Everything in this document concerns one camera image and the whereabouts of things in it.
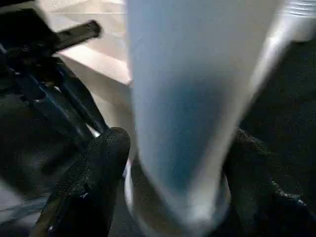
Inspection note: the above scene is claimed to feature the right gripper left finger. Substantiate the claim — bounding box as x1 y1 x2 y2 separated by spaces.
30 127 131 237

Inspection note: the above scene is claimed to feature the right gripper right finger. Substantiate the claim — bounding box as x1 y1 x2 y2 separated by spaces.
222 127 316 237

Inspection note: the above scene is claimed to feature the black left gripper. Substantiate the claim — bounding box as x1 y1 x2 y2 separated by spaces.
0 7 110 163

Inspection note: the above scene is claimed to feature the white plastic table top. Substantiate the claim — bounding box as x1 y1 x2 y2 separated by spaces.
37 0 316 149

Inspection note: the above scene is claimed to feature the black table mat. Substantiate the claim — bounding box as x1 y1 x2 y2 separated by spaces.
0 39 316 237

